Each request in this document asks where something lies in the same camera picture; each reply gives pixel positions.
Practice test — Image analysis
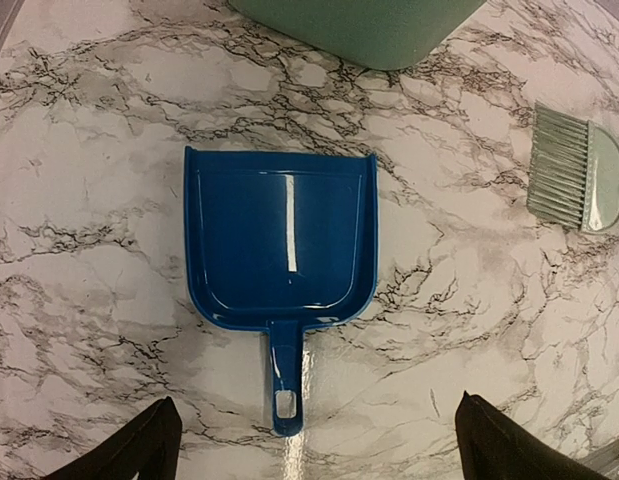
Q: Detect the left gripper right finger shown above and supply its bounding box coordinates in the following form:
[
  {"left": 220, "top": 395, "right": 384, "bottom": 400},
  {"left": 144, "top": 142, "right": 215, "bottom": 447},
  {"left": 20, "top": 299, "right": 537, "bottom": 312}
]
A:
[{"left": 455, "top": 393, "right": 597, "bottom": 480}]

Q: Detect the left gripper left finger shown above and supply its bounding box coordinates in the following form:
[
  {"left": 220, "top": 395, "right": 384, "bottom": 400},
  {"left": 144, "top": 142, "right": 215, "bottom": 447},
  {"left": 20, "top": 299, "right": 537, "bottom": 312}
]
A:
[{"left": 47, "top": 396, "right": 183, "bottom": 480}]

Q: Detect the blue plastic dustpan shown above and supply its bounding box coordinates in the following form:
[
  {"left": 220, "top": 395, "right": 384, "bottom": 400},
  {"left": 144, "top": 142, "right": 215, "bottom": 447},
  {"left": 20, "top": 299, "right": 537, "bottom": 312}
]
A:
[{"left": 183, "top": 148, "right": 379, "bottom": 437}]

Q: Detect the teal hand brush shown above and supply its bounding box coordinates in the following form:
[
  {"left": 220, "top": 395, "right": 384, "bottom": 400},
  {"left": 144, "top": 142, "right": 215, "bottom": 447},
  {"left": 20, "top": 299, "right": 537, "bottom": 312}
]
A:
[{"left": 526, "top": 102, "right": 619, "bottom": 235}]

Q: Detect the teal plastic waste bin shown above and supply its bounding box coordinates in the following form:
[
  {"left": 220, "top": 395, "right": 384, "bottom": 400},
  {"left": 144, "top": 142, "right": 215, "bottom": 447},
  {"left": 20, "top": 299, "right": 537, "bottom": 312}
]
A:
[{"left": 230, "top": 0, "right": 484, "bottom": 71}]

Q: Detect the aluminium front frame rail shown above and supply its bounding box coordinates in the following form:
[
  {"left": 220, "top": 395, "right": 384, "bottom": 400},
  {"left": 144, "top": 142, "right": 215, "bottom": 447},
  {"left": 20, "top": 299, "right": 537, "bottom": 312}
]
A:
[{"left": 577, "top": 439, "right": 619, "bottom": 480}]

